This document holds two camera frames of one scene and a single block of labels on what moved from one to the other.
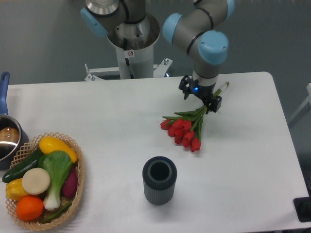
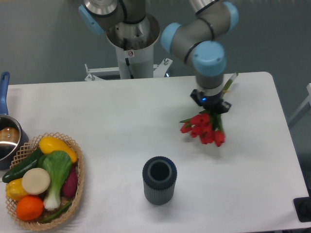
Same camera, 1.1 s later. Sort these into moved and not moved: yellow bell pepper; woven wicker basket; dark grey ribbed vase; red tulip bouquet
Moved: red tulip bouquet
Not moved: yellow bell pepper; woven wicker basket; dark grey ribbed vase
